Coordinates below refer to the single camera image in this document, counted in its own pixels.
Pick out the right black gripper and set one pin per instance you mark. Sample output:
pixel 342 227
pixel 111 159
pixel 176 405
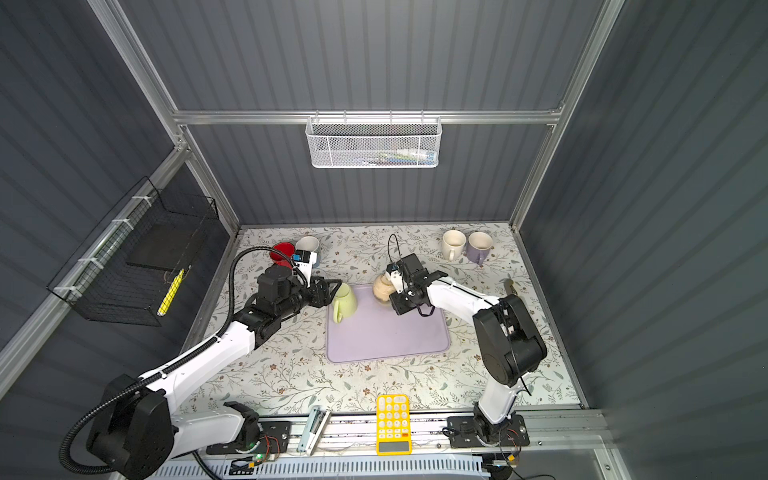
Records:
pixel 400 307

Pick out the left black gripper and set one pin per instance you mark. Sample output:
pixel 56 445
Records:
pixel 325 296

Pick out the beige ceramic teapot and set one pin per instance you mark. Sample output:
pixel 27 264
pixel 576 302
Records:
pixel 382 289

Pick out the blue floral mug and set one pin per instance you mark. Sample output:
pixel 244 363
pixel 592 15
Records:
pixel 309 244

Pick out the white cream mug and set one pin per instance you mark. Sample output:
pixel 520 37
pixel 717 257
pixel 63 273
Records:
pixel 453 244

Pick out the red mug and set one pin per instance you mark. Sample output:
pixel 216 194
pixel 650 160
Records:
pixel 283 254

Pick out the purple mug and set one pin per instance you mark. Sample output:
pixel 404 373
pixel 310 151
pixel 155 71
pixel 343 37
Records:
pixel 479 246

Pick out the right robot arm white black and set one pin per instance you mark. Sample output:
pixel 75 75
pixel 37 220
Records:
pixel 509 341

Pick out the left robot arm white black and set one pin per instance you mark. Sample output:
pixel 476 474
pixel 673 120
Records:
pixel 135 429

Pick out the light green mug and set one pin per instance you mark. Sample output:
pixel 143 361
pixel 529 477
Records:
pixel 345 303

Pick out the lilac plastic tray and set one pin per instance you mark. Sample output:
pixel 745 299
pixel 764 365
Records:
pixel 374 331

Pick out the floral table mat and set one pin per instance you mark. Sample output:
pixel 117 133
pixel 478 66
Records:
pixel 291 372

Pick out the pens in white basket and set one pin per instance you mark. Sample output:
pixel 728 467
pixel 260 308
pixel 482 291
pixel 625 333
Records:
pixel 412 156

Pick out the light green stapler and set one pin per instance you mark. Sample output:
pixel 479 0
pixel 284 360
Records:
pixel 317 419

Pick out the yellow calculator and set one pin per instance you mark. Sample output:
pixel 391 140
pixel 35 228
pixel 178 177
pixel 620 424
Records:
pixel 393 425

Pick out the yellow marker pen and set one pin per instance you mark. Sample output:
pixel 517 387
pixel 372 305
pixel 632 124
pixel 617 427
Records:
pixel 171 293

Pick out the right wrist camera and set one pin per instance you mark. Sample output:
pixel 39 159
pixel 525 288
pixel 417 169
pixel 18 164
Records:
pixel 395 277

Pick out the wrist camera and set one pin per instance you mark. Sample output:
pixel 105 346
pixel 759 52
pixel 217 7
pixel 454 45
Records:
pixel 395 277
pixel 304 261

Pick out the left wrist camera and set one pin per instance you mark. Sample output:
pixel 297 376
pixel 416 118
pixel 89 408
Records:
pixel 304 261

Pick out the white wire wall basket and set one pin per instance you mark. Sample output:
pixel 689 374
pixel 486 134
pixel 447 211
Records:
pixel 334 144

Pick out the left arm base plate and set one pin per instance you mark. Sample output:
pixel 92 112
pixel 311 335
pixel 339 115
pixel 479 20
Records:
pixel 266 437

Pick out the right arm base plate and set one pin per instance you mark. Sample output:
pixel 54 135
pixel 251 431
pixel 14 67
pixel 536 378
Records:
pixel 473 432

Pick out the black wire side basket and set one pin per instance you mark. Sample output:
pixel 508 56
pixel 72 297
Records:
pixel 122 276

